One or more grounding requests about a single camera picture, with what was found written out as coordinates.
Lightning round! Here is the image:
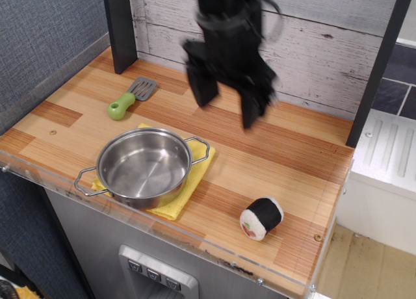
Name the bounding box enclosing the dark vertical post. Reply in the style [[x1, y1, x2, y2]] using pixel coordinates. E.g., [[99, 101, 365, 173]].
[[346, 0, 411, 148], [103, 0, 137, 74]]

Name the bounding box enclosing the dark right vertical post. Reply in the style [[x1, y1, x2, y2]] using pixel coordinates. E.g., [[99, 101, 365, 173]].
[[346, 0, 411, 148]]

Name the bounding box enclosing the clear acrylic front edge guard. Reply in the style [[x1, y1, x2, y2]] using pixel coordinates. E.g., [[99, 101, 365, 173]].
[[1, 152, 317, 298]]

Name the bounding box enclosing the white toy sink unit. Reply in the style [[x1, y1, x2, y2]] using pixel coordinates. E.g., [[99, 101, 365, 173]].
[[336, 110, 415, 254]]

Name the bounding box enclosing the grey ice dispenser panel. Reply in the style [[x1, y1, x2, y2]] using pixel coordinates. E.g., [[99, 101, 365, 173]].
[[118, 244, 200, 298]]

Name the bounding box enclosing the silver toy fridge cabinet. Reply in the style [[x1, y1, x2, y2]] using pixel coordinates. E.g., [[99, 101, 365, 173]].
[[46, 190, 284, 298]]

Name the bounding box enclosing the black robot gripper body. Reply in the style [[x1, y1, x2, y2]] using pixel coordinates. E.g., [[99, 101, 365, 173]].
[[182, 0, 279, 100]]

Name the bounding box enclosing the green handled grey spatula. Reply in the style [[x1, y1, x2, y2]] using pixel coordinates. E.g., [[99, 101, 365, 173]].
[[107, 77, 157, 120]]

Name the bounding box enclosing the stainless steel pan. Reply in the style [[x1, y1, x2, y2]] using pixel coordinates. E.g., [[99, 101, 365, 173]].
[[74, 127, 210, 211]]

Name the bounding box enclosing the plush sushi roll toy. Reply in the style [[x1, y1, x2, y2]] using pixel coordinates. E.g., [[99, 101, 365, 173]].
[[239, 197, 284, 241]]

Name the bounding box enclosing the dark left vertical post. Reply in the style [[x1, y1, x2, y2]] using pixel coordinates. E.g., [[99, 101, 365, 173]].
[[103, 0, 137, 74]]

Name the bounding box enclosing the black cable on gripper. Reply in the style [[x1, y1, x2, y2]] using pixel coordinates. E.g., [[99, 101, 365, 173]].
[[259, 0, 284, 42]]

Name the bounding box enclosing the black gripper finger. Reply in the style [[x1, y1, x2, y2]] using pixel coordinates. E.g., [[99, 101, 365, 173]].
[[239, 81, 276, 129], [187, 63, 218, 107]]

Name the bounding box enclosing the yellow object bottom left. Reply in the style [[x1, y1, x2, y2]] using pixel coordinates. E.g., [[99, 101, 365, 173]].
[[15, 287, 40, 299]]

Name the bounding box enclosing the yellow cloth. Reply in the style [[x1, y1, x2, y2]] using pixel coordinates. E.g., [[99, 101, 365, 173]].
[[90, 122, 216, 221]]

